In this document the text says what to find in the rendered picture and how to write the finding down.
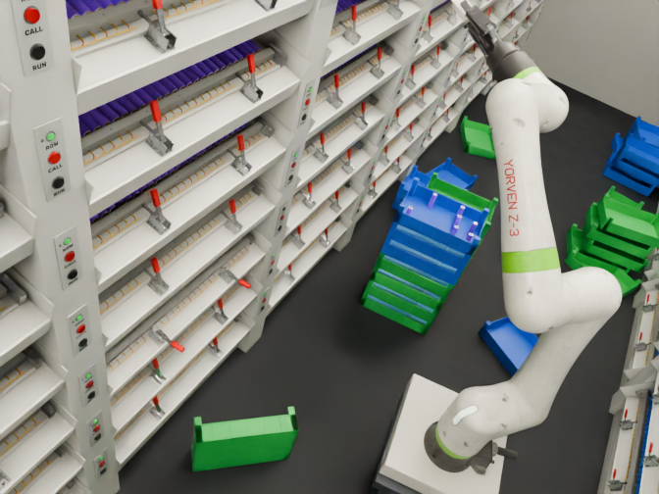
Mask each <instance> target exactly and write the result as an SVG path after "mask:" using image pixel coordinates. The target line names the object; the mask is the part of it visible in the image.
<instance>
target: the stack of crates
mask: <svg viewBox="0 0 659 494"><path fill-rule="evenodd" d="M437 175H438V173H436V172H433V174H432V176H431V180H430V182H429V184H428V186H427V188H429V189H431V190H433V191H435V192H438V193H440V194H442V195H445V196H447V197H449V198H451V199H454V200H456V201H458V202H461V203H463V204H465V205H468V206H470V207H472V208H474V209H477V210H479V211H481V212H482V211H483V209H484V208H488V209H489V213H488V215H487V217H486V219H485V222H484V225H483V228H482V233H481V241H480V242H479V244H478V246H477V248H476V249H475V251H474V253H473V255H474V254H475V252H476V250H477V249H478V247H479V245H480V244H481V242H482V239H483V238H484V236H485V234H486V233H487V231H488V229H489V227H490V225H491V222H490V221H491V218H492V215H493V212H494V208H495V206H496V204H497V202H498V199H497V198H495V197H494V198H493V200H492V202H491V201H489V200H487V199H485V198H482V197H481V196H479V195H476V194H474V193H472V192H469V191H467V190H465V189H462V188H460V187H458V186H456V185H453V184H451V183H449V182H446V181H444V180H442V179H439V178H437ZM473 255H472V256H471V258H470V260H469V261H468V263H469V262H470V261H471V259H472V257H473ZM468 263H467V265H468ZM467 265H466V266H467ZM465 268H466V267H464V269H463V271H462V272H461V274H460V276H459V278H458V279H457V281H456V283H455V285H456V284H457V282H458V280H459V279H460V277H461V275H462V273H463V272H464V270H465ZM455 285H454V286H453V288H454V287H455Z"/></svg>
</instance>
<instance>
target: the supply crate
mask: <svg viewBox="0 0 659 494"><path fill-rule="evenodd" d="M419 180H420V179H419V178H417V177H415V178H414V180H413V182H412V184H411V186H410V188H409V190H408V192H407V194H406V196H405V197H404V199H403V201H402V203H401V204H400V206H399V208H398V210H397V213H396V215H395V218H394V220H393V221H394V222H396V223H398V224H400V225H402V226H405V227H407V228H409V229H411V230H414V231H416V232H418V233H420V234H422V235H424V236H426V237H428V238H430V239H433V240H435V241H437V242H439V243H442V244H444V245H446V246H448V247H451V248H453V249H455V250H457V251H459V252H462V253H464V254H466V255H468V256H472V255H473V253H474V251H475V249H476V248H477V246H478V244H479V242H480V241H481V233H482V228H483V225H484V222H485V219H486V217H487V215H488V213H489V209H488V208H484V209H483V211H482V212H481V211H479V210H477V209H474V208H472V207H470V206H468V205H465V204H463V203H461V202H458V201H456V200H454V199H451V198H449V197H447V196H445V195H442V194H440V193H438V192H435V191H433V190H431V189H429V188H426V187H424V186H422V185H420V184H418V182H419ZM433 193H436V194H437V197H436V199H435V201H434V203H433V205H432V208H431V209H429V208H428V203H429V201H430V199H431V197H432V194H433ZM409 206H411V207H413V210H412V213H411V215H408V214H405V213H406V211H407V209H408V207H409ZM461 206H465V210H464V212H463V214H462V219H461V220H460V222H459V224H458V226H459V229H458V231H457V232H456V234H455V235H454V234H451V233H450V232H451V230H452V229H451V226H452V225H453V223H454V221H455V220H454V219H455V217H456V215H457V213H458V211H459V209H460V207H461ZM473 222H477V223H478V226H477V227H476V229H475V231H474V233H473V235H474V236H473V238H472V240H471V242H469V241H467V240H466V238H467V233H468V231H469V229H470V227H471V226H472V224H473Z"/></svg>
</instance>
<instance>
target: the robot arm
mask: <svg viewBox="0 0 659 494"><path fill-rule="evenodd" d="M451 1H452V2H453V3H452V4H451V7H452V8H453V9H454V11H455V12H456V13H457V14H458V16H459V17H460V18H461V19H462V21H463V22H464V23H465V25H464V29H466V28H468V29H469V30H468V33H469V34H470V35H471V37H472V38H473V39H474V41H475V42H476V44H477V45H478V47H479V48H480V50H481V51H482V53H483V55H484V57H485V59H486V65H487V66H488V68H489V69H490V70H491V71H492V79H493V82H492V83H491V84H490V85H489V87H490V88H491V87H493V86H494V87H493V88H492V89H491V91H490V92H489V94H488V96H487V99H486V103H485V110H486V114H487V118H488V122H489V126H490V130H491V135H492V140H493V145H494V151H495V157H496V164H497V171H498V180H499V191H500V209H501V264H502V280H503V292H504V303H505V311H506V314H507V316H508V318H509V320H510V321H511V323H512V324H513V325H514V326H516V327H517V328H519V329H520V330H522V331H525V332H528V333H541V334H540V336H539V338H538V340H537V341H536V343H535V345H534V346H533V348H532V350H531V352H530V353H529V355H528V356H527V358H526V359H525V361H524V362H523V364H522V365H521V366H520V368H519V369H518V370H517V372H516V373H515V374H514V375H513V377H512V378H511V379H510V380H508V381H505V382H501V383H497V384H493V385H489V386H475V387H470V388H466V389H464V390H463V391H461V392H460V393H459V395H458V396H457V397H456V398H455V399H454V401H453V402H452V403H451V405H450V406H449V407H448V408H447V410H446V411H445V412H444V414H443V415H442V416H441V418H440V419H439V420H437V421H435V422H434V423H432V424H431V425H430V426H429V428H428V429H427V431H426V433H425V436H424V446H425V450H426V453H427V455H428V457H429V458H430V460H431V461H432V462H433V463H434V464H435V465H436V466H437V467H438V468H440V469H442V470H445V471H448V472H454V473H456V472H461V471H464V470H466V469H467V468H468V467H469V466H471V467H472V469H473V470H474V471H475V472H476V473H479V474H484V473H485V470H486V468H487V467H488V466H489V464H494V460H493V459H492V457H495V456H496V454H497V455H500V456H504V457H507V458H511V459H514V460H516V459H517V457H518V453H517V452H516V451H513V450H509V449H506V448H502V447H499V446H498V445H497V443H496V442H493V441H492V440H493V439H496V438H499V437H502V436H505V435H509V434H512V433H515V432H518V431H521V430H525V429H528V428H531V427H534V426H537V425H539V424H541V423H542V422H543V421H544V420H545V419H546V418H547V416H548V413H549V411H550V408H551V405H552V403H553V401H554V398H555V396H556V394H557V392H558V390H559V388H560V386H561V384H562V382H563V380H564V378H565V377H566V375H567V373H568V372H569V370H570V368H571V367H572V365H573V364H574V362H575V361H576V359H577V358H578V356H579V355H580V353H581V352H582V350H583V349H584V347H585V346H586V345H587V344H588V342H589V341H590V340H591V338H592V337H593V336H594V335H595V334H596V332H597V331H598V330H599V329H600V328H601V327H602V326H603V324H604V323H606V322H607V321H608V320H609V319H610V318H611V317H612V316H613V315H614V314H615V313H616V312H617V310H618V309H619V307H620V305H621V301H622V289H621V286H620V284H619V282H618V280H617V279H616V278H615V277H614V276H613V275H612V274H611V273H609V272H608V271H606V270H603V269H600V268H596V267H585V268H580V269H577V270H574V271H571V272H564V273H561V269H560V263H559V258H558V252H557V247H556V242H555V238H554V233H553V228H552V224H551V220H550V216H549V212H548V207H547V202H546V196H545V190H544V184H543V177H542V169H541V160H540V147H539V134H540V133H545V132H549V131H552V130H554V129H556V128H557V127H558V126H560V125H561V124H562V122H563V121H564V120H565V119H566V117H567V115H568V111H569V102H568V99H567V96H566V94H565V93H564V92H563V91H562V90H561V89H560V88H559V87H558V86H556V85H555V84H553V83H552V82H551V81H550V80H549V79H548V78H547V77H546V76H545V75H544V74H543V73H542V72H541V71H540V69H539V68H538V67H537V66H536V64H535V63H534V61H535V59H531V58H530V57H529V56H528V54H527V53H526V52H525V51H519V50H518V49H517V47H516V46H515V45H514V44H513V43H512V42H502V41H501V40H502V39H501V37H500V36H499V34H497V33H496V32H495V31H494V30H495V29H496V28H497V26H496V24H495V23H493V22H492V21H491V20H490V19H489V18H488V17H487V16H486V15H485V14H484V13H483V12H482V11H481V10H480V8H479V7H478V6H477V5H475V6H472V5H471V3H470V2H469V1H468V0H451Z"/></svg>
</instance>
